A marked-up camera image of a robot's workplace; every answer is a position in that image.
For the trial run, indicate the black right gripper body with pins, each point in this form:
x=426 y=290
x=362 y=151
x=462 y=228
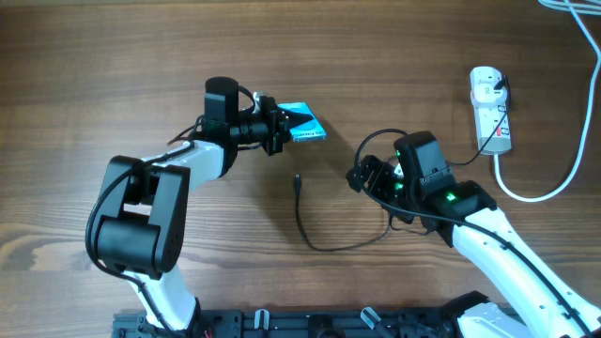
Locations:
x=388 y=187

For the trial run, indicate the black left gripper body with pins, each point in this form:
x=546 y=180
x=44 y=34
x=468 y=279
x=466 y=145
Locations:
x=271 y=143

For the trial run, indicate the blue screen smartphone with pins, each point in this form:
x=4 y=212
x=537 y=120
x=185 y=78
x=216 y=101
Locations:
x=308 y=132

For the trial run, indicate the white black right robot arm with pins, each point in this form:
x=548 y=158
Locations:
x=469 y=220

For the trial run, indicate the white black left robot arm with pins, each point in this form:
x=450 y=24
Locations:
x=135 y=230

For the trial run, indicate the white power strip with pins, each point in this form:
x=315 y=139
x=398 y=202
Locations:
x=490 y=97

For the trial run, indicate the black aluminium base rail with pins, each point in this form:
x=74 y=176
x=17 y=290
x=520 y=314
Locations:
x=403 y=323

